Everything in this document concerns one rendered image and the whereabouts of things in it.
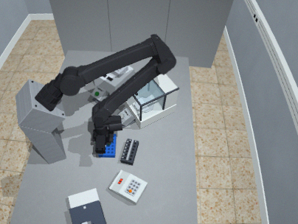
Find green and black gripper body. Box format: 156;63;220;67
92;130;114;144

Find white analytical balance with glass draft shield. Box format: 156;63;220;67
117;74;179;129

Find blue tube rack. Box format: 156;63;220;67
98;134;117;158

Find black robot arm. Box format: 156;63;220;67
35;34;176;154

